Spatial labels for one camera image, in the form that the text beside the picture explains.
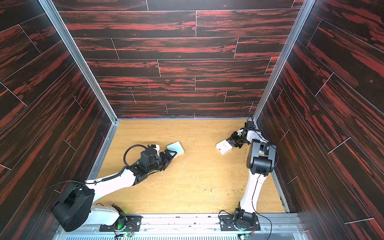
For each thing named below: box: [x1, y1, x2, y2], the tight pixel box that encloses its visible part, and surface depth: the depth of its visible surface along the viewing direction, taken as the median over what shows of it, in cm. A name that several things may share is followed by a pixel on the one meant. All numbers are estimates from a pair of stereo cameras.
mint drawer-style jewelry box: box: [166, 141, 185, 159], surface depth 102 cm
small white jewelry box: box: [216, 139, 233, 155], surface depth 103 cm
